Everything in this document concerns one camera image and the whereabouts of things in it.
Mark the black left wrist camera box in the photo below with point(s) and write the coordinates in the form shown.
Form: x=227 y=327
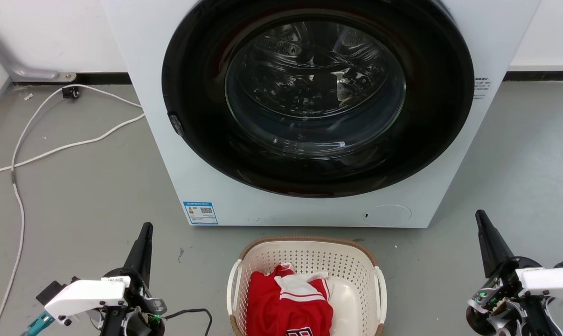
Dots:
x=52 y=290

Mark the grey printed text label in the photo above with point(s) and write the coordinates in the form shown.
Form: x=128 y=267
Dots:
x=481 y=88

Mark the round white filter cover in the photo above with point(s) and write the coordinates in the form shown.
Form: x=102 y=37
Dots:
x=386 y=215

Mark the red and white jersey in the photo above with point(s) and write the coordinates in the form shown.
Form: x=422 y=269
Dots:
x=281 y=312

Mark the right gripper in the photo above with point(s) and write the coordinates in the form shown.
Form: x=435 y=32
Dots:
x=542 y=284

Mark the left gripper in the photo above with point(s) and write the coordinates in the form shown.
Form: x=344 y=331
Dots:
x=87 y=296

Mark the small black plug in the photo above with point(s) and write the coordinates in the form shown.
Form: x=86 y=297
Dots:
x=70 y=92

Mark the cream perforated laundry basket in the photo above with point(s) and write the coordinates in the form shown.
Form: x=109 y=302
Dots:
x=309 y=256

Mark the white garment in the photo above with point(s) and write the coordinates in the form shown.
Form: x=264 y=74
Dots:
x=344 y=303

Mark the grey metal pipe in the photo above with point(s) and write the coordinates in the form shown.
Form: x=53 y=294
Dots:
x=10 y=60

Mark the blue energy label sticker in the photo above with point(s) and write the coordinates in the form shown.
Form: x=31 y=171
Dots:
x=200 y=213

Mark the white front-load washing machine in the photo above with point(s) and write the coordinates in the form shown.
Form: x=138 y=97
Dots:
x=160 y=154

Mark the black round washer door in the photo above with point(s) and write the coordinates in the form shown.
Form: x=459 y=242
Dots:
x=202 y=107

